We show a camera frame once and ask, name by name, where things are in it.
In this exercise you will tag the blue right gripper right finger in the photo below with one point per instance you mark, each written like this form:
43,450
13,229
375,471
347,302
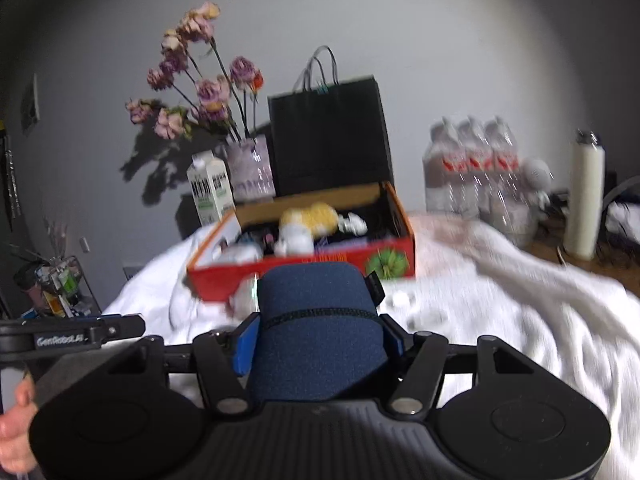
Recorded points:
397,342

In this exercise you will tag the white round speaker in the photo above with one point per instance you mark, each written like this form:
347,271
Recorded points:
536,176

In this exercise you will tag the cream thermos bottle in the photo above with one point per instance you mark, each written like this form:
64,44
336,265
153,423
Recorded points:
586,195

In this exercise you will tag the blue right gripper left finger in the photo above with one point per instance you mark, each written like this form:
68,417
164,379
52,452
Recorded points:
244,339

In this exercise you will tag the white milk carton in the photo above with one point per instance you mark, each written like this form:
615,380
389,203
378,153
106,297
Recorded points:
210,186

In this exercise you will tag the cluttered wire shelf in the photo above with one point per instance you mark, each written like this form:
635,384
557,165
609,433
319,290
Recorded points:
56,285

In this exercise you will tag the red orange cardboard box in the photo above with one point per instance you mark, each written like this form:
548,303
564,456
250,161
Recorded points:
391,256

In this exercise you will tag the purple patterned cloth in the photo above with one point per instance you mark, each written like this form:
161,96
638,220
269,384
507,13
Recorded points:
324,245

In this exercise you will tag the white small box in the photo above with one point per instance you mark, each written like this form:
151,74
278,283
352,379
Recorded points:
238,253

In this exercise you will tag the yellow white plush toy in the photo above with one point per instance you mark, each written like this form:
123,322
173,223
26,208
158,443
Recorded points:
299,228

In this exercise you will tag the clear glass cup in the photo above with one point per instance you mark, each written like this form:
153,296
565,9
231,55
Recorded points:
514,218

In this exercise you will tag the person's left hand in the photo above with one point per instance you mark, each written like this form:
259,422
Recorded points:
16,454

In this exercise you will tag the black paper shopping bag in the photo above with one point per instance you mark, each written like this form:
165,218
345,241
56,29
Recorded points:
328,133

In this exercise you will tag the water bottle pack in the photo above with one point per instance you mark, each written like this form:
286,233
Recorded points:
471,169

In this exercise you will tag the white towel cloth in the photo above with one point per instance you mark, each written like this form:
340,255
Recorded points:
470,281

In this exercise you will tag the dried pink purple flowers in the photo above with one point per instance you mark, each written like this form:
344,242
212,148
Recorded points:
219,98

